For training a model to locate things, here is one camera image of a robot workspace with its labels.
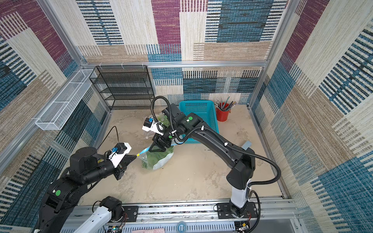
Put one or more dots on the red pen cup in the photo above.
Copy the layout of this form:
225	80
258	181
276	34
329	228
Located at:
222	114

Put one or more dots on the cabbage in dotted bag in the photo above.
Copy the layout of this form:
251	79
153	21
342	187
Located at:
164	122

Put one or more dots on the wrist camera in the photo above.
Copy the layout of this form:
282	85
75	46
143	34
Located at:
151	125
118	153

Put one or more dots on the black wire shelf rack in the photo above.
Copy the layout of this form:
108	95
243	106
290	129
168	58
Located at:
123	87

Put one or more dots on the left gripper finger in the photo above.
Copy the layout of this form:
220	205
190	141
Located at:
129	157
125	164

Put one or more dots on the teal plastic basket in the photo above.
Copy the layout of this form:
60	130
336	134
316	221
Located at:
204	116

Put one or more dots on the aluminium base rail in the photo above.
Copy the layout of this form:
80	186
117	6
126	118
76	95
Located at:
266	215

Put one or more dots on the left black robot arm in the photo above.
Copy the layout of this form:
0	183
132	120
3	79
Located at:
86	169

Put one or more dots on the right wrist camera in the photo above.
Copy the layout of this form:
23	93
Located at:
151	125

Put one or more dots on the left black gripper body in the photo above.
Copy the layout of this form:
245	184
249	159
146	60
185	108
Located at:
118	172

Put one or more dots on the pink-zip dotted bag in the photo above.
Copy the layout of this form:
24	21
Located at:
159	127

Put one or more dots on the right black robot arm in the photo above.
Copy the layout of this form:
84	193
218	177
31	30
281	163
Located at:
240	161

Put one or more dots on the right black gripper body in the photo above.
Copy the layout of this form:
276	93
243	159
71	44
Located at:
163	140

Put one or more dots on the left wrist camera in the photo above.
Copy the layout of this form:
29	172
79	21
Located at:
118	153

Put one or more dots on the white wire mesh tray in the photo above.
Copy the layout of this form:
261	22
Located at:
59	111

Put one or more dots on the blue-zip clear bag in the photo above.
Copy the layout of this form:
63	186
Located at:
156	157

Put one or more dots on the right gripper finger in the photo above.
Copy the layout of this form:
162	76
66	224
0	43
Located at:
151	148
159	149

